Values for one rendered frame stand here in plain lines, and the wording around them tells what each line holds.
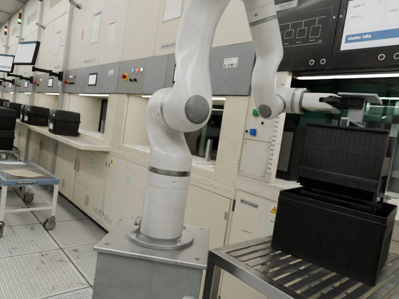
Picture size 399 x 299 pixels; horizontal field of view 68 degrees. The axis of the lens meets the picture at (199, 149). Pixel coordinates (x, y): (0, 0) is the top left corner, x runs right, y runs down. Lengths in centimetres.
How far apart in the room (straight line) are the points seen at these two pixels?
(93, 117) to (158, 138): 332
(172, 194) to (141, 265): 19
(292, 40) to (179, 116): 89
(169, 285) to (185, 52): 59
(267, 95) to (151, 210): 49
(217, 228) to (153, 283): 94
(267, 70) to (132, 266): 68
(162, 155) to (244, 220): 86
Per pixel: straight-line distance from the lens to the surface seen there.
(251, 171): 151
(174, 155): 78
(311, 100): 98
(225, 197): 163
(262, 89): 96
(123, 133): 263
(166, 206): 80
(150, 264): 78
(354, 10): 141
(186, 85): 74
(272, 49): 100
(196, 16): 84
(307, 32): 147
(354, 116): 98
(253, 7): 100
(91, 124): 412
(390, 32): 133
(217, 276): 86
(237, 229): 159
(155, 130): 84
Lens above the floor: 108
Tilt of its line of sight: 4 degrees down
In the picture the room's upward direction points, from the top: 8 degrees clockwise
